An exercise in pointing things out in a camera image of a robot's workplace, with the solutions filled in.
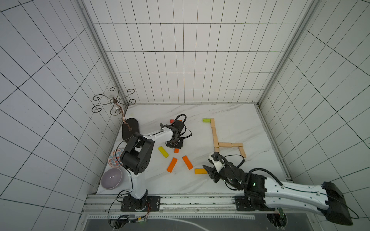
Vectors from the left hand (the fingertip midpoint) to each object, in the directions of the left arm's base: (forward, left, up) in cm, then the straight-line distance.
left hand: (176, 148), depth 94 cm
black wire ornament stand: (+15, +34, +3) cm, 37 cm away
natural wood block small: (+2, -33, 0) cm, 33 cm away
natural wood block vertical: (-1, -27, +1) cm, 27 cm away
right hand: (-13, -17, +13) cm, 26 cm away
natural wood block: (+12, -27, +1) cm, 30 cm away
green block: (+22, -22, +1) cm, 31 cm away
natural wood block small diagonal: (+3, -41, 0) cm, 42 cm away
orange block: (-2, 0, 0) cm, 2 cm away
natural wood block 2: (+5, -28, -1) cm, 28 cm away
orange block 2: (-11, +2, -1) cm, 11 cm away
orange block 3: (-10, -8, 0) cm, 13 cm away
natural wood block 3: (-2, -44, 0) cm, 44 cm away
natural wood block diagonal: (+22, -27, 0) cm, 35 cm away
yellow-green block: (-3, +8, 0) cm, 9 cm away
